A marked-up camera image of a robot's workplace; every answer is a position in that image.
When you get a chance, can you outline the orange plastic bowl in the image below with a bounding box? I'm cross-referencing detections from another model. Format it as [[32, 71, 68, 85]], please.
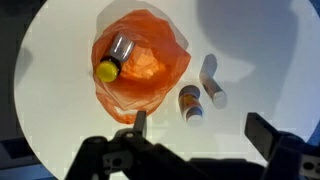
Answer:
[[91, 9, 193, 125]]

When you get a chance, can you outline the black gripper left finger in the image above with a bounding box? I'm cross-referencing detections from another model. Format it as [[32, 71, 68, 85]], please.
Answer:
[[64, 110, 214, 180]]

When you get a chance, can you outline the white bottle with dark label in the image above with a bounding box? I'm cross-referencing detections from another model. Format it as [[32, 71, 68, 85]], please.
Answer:
[[198, 53, 229, 110]]

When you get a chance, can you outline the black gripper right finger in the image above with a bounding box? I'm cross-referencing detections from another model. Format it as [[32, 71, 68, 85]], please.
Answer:
[[244, 112, 320, 180]]

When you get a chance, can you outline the brown bottle with yellow cap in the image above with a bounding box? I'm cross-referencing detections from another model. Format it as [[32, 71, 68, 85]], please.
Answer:
[[95, 32, 136, 83]]

